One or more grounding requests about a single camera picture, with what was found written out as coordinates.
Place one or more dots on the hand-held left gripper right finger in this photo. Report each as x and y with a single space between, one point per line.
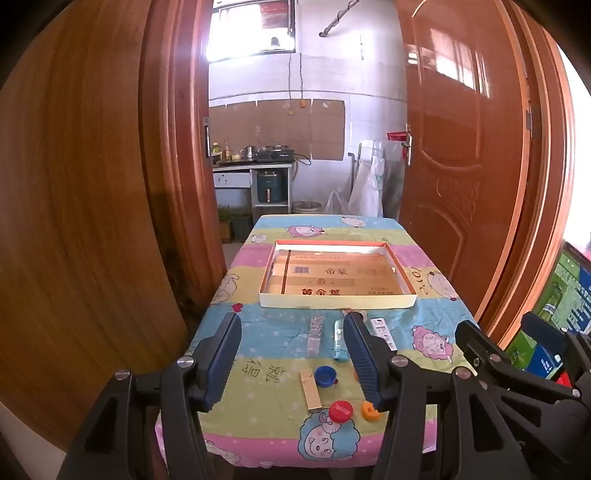
364 364

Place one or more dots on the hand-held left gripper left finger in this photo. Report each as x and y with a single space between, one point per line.
221 364

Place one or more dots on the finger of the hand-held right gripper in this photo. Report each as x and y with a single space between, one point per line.
542 332
480 348

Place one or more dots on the teal tube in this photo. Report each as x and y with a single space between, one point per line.
339 341

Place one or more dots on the white cartoon lighter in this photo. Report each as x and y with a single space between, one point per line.
381 330

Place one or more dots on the blue bottle cap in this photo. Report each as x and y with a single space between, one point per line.
325 374

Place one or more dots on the yellow-orange bottle cap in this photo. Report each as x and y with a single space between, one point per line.
371 411

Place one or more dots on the red bottle cap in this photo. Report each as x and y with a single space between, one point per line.
340 410

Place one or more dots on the clear floral lip gloss tube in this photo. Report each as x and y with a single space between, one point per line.
314 334

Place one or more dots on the small gold box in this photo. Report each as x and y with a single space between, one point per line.
310 390

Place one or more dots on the shallow cardboard box tray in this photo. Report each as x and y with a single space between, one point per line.
332 277

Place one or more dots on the green printed carton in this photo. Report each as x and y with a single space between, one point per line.
570 290

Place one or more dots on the printed cartoon sheep blanket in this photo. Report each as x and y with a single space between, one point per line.
277 332

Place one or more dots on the clear plastic bag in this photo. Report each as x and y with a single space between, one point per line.
334 203

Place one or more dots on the white bucket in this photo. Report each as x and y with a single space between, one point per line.
307 206

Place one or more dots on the white woven sack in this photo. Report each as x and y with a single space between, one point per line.
369 184

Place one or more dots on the green air fryer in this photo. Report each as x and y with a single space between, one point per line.
268 187

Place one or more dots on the grey kitchen counter desk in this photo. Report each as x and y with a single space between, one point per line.
251 173

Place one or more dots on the metal pole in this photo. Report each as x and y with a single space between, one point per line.
352 166

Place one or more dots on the carved wooden door leaf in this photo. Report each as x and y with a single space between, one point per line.
461 138

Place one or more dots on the door hinge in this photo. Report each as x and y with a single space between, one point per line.
529 122

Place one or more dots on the sauce bottle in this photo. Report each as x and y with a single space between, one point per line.
226 150

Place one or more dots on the yellow capped bottle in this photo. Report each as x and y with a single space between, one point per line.
216 150

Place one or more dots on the steel kettle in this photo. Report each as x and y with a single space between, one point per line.
248 151

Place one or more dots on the black gas stove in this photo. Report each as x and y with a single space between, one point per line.
275 153

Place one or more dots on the red ribbon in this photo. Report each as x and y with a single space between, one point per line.
398 135

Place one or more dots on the metal latch plate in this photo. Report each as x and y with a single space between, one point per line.
205 136

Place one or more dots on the window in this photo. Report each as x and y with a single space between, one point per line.
251 27

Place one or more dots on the wooden door frame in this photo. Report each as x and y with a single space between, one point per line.
184 184

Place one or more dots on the cardboard wall sheet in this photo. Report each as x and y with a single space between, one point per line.
277 124

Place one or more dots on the metal wall pipe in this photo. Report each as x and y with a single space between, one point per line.
337 18

